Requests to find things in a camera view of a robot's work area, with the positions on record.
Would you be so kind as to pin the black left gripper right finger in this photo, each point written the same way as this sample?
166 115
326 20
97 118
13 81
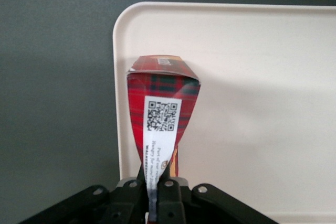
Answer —
170 200

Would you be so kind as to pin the red cookie box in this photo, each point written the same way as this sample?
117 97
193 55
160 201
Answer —
162 108

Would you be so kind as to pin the cream plastic tray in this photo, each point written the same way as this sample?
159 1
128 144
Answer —
249 90

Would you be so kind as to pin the grey table cover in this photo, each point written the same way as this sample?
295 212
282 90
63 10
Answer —
52 77

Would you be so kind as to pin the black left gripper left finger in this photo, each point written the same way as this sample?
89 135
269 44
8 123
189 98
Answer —
128 200

